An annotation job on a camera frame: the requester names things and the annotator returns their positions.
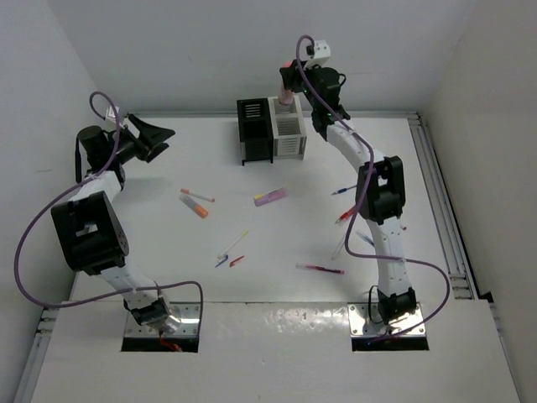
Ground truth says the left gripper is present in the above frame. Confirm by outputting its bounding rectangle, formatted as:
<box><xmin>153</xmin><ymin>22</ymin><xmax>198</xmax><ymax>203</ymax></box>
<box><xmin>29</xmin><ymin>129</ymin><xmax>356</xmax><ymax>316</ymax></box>
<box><xmin>107</xmin><ymin>115</ymin><xmax>174</xmax><ymax>165</ymax></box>

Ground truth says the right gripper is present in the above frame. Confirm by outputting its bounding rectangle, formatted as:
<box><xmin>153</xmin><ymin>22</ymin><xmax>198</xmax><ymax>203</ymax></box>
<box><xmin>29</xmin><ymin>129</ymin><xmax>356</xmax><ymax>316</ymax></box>
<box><xmin>283</xmin><ymin>57</ymin><xmax>323</xmax><ymax>111</ymax></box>

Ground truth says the thin orange cap marker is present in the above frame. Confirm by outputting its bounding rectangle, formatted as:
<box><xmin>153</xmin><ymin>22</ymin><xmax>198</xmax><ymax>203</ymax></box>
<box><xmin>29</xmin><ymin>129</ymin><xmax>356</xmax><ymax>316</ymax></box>
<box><xmin>180</xmin><ymin>188</ymin><xmax>216</xmax><ymax>202</ymax></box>

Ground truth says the orange cap highlighter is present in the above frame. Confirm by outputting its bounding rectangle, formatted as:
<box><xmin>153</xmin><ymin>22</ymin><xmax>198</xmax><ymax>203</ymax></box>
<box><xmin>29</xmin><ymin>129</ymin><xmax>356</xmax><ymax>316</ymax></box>
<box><xmin>180</xmin><ymin>194</ymin><xmax>208</xmax><ymax>218</ymax></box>

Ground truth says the yellow cap blue pen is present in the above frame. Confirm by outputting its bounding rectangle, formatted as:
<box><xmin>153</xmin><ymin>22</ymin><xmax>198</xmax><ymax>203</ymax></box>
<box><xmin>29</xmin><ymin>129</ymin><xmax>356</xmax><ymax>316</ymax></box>
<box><xmin>253</xmin><ymin>186</ymin><xmax>285</xmax><ymax>200</ymax></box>

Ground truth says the yellow tip white pen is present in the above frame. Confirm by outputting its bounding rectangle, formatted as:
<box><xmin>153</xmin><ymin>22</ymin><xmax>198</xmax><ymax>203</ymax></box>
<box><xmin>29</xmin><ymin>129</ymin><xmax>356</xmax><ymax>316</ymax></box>
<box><xmin>217</xmin><ymin>230</ymin><xmax>249</xmax><ymax>259</ymax></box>

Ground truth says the pink purple eraser block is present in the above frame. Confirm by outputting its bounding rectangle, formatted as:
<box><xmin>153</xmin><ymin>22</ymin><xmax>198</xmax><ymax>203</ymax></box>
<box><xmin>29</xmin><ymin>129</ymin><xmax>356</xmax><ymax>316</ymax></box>
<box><xmin>279</xmin><ymin>60</ymin><xmax>295</xmax><ymax>105</ymax></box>

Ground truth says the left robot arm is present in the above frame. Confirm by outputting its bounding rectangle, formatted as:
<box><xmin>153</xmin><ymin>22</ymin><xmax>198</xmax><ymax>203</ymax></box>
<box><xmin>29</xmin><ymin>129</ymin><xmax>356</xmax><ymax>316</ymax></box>
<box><xmin>51</xmin><ymin>114</ymin><xmax>180</xmax><ymax>332</ymax></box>

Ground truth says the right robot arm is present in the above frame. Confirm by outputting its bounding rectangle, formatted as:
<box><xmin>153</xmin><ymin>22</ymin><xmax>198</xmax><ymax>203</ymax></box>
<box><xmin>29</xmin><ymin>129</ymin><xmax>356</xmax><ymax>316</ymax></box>
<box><xmin>279</xmin><ymin>60</ymin><xmax>417</xmax><ymax>324</ymax></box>

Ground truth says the white slotted pen holder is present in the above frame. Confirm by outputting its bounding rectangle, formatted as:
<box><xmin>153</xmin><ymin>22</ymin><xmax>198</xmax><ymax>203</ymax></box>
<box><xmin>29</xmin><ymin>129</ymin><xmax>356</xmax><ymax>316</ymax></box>
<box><xmin>268</xmin><ymin>96</ymin><xmax>307</xmax><ymax>160</ymax></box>

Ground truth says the black slotted pen holder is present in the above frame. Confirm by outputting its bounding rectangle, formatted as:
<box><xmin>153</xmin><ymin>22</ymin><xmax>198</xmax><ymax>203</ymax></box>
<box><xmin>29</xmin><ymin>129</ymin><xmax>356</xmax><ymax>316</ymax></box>
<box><xmin>237</xmin><ymin>98</ymin><xmax>274</xmax><ymax>165</ymax></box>

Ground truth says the blue ballpoint pen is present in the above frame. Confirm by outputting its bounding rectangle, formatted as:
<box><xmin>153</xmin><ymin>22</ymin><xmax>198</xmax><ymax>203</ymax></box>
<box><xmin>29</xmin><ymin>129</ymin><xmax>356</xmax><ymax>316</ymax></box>
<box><xmin>331</xmin><ymin>185</ymin><xmax>357</xmax><ymax>196</ymax></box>

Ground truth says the red retractable pen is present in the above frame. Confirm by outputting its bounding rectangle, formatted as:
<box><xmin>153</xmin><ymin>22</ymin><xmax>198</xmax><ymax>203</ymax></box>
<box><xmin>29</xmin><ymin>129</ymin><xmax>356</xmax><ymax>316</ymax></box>
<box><xmin>335</xmin><ymin>206</ymin><xmax>356</xmax><ymax>225</ymax></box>

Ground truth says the red pen cap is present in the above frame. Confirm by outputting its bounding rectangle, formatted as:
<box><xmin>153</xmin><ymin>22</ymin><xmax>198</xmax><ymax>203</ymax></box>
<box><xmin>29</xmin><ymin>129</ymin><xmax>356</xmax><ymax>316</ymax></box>
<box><xmin>229</xmin><ymin>255</ymin><xmax>245</xmax><ymax>267</ymax></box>

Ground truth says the blue ink gel pen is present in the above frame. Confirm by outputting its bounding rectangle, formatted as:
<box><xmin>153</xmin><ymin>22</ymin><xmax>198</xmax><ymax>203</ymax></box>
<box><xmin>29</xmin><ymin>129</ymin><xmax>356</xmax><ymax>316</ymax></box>
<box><xmin>356</xmin><ymin>230</ymin><xmax>374</xmax><ymax>246</ymax></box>

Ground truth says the clear white pen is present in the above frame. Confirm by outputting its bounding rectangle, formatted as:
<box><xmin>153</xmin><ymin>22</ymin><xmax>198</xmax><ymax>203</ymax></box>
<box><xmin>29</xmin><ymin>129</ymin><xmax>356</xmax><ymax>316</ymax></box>
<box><xmin>331</xmin><ymin>237</ymin><xmax>345</xmax><ymax>260</ymax></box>

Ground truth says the red ink gel pen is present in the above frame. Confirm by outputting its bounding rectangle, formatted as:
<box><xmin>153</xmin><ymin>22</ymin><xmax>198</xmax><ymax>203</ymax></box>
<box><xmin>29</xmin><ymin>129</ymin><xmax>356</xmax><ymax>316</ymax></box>
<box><xmin>295</xmin><ymin>263</ymin><xmax>345</xmax><ymax>275</ymax></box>

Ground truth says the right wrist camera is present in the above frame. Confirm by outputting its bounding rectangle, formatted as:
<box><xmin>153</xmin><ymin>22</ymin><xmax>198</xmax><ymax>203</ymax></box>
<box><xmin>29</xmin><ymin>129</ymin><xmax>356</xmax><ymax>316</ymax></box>
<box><xmin>304</xmin><ymin>40</ymin><xmax>331</xmax><ymax>69</ymax></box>

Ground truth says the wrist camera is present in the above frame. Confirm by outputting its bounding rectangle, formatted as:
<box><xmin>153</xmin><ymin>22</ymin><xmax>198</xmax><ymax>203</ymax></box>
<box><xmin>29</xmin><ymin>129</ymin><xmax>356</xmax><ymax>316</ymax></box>
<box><xmin>105</xmin><ymin>106</ymin><xmax>122</xmax><ymax>124</ymax></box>
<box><xmin>304</xmin><ymin>40</ymin><xmax>331</xmax><ymax>69</ymax></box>

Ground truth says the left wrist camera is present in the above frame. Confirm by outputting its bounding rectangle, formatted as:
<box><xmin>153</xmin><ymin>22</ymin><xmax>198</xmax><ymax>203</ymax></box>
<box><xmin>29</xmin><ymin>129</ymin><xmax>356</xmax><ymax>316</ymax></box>
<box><xmin>105</xmin><ymin>106</ymin><xmax>122</xmax><ymax>124</ymax></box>

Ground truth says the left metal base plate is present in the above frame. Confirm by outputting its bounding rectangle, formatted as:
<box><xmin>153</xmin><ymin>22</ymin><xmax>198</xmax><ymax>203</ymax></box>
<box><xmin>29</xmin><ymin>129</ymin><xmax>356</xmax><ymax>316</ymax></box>
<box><xmin>123</xmin><ymin>302</ymin><xmax>202</xmax><ymax>339</ymax></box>

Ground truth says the metal base plate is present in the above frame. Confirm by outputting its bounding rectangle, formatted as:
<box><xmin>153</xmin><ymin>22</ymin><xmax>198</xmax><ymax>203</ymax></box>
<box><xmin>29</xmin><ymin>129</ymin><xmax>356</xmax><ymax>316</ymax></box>
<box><xmin>347</xmin><ymin>302</ymin><xmax>426</xmax><ymax>338</ymax></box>
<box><xmin>123</xmin><ymin>302</ymin><xmax>202</xmax><ymax>339</ymax></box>

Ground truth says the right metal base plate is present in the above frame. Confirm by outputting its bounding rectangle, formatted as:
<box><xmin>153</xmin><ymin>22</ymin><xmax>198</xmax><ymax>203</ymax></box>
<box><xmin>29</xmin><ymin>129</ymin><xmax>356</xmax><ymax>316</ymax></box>
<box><xmin>347</xmin><ymin>302</ymin><xmax>426</xmax><ymax>338</ymax></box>

